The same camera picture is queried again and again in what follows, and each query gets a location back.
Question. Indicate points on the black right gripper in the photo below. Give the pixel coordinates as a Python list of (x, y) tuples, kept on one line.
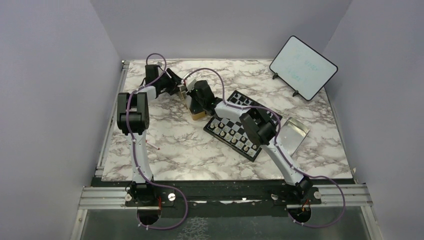
[(190, 93)]

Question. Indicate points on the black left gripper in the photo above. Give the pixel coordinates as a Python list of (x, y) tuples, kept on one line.
[(174, 80)]

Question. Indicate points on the yellow metal tin box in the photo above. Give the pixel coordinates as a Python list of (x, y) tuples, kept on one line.
[(195, 109)]

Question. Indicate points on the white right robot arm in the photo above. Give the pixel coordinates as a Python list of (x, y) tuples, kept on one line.
[(262, 127)]

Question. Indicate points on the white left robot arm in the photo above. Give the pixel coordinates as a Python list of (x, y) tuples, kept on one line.
[(133, 119)]

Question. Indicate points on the black and white chessboard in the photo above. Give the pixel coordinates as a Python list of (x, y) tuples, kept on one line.
[(237, 127)]

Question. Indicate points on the red and white marker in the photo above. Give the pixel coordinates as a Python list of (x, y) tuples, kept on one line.
[(153, 146)]

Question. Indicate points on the silver metal tin lid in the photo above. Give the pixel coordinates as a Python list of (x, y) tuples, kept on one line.
[(292, 134)]

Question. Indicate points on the small whiteboard on stand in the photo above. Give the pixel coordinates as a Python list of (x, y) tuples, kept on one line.
[(302, 68)]

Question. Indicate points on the aluminium frame rail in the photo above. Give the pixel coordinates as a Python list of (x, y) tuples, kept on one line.
[(111, 121)]

